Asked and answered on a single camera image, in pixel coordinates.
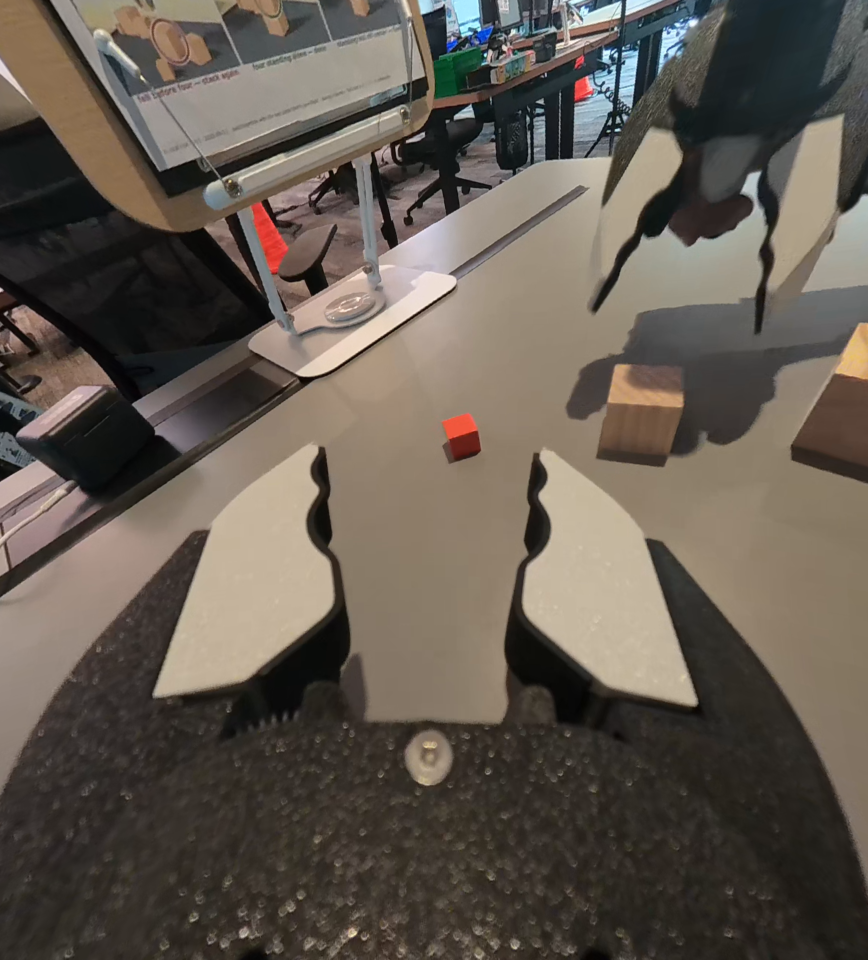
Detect black mesh office chair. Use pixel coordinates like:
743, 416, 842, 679
0, 135, 339, 410

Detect colourful cardboard box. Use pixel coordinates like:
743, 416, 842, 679
488, 51, 538, 85

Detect large natural wooden cube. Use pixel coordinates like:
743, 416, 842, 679
790, 322, 868, 496

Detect medium natural wooden cube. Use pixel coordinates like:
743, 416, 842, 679
597, 363, 686, 466

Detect dark grey charger box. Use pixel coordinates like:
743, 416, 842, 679
16, 384, 157, 495

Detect person's right hand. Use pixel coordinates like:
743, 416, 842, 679
666, 193, 756, 247

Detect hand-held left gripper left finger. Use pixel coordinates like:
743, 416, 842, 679
151, 442, 352, 702

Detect wooden book stand white base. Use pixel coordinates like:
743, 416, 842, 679
6, 0, 459, 378

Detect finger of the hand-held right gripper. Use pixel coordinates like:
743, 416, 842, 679
752, 112, 847, 337
587, 123, 705, 316

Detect printed instruction sheet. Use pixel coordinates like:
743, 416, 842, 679
55, 0, 423, 170

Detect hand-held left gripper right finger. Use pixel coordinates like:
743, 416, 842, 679
505, 447, 701, 711

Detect small red wooden cube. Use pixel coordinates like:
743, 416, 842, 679
441, 412, 482, 461

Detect wooden desk with black legs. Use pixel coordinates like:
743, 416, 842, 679
431, 22, 675, 162

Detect green plastic bins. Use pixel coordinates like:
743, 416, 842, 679
432, 48, 492, 100

